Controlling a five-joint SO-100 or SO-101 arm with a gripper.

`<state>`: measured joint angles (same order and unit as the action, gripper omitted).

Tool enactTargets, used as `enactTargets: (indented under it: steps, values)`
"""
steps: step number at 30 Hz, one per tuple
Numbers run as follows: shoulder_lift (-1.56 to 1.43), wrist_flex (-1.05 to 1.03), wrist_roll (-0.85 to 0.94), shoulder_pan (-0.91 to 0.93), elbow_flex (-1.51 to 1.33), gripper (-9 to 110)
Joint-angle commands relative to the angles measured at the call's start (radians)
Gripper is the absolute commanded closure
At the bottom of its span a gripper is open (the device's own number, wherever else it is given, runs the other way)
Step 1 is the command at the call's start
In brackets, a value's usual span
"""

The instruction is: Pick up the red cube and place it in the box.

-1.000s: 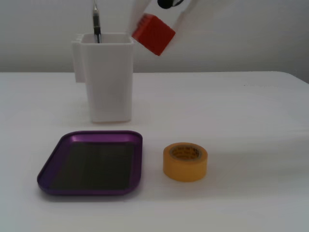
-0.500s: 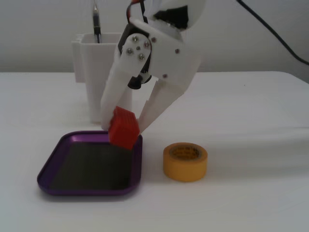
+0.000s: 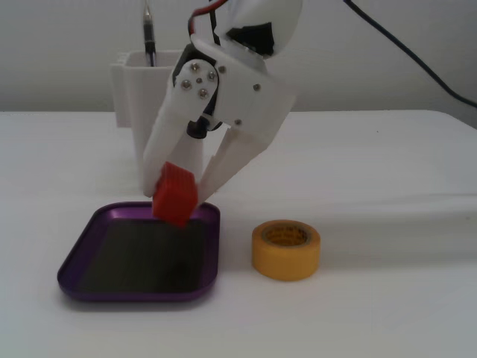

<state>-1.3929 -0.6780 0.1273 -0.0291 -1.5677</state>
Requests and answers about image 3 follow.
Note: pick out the white plastic pen holder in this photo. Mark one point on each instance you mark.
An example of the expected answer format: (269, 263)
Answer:
(128, 93)

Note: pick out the purple metal tray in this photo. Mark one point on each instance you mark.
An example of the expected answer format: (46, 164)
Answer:
(141, 261)

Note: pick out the black pen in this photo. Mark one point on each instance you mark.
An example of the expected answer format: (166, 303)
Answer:
(149, 33)

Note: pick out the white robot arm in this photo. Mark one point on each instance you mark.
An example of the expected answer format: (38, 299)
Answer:
(268, 15)

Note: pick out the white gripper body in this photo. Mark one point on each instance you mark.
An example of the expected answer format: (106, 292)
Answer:
(247, 95)

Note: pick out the yellow tape roll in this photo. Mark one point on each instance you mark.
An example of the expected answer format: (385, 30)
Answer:
(283, 261)

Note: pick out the red cube block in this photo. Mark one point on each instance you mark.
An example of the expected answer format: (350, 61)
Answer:
(175, 194)

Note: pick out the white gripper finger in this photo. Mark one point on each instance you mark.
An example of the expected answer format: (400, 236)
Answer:
(227, 160)
(175, 112)

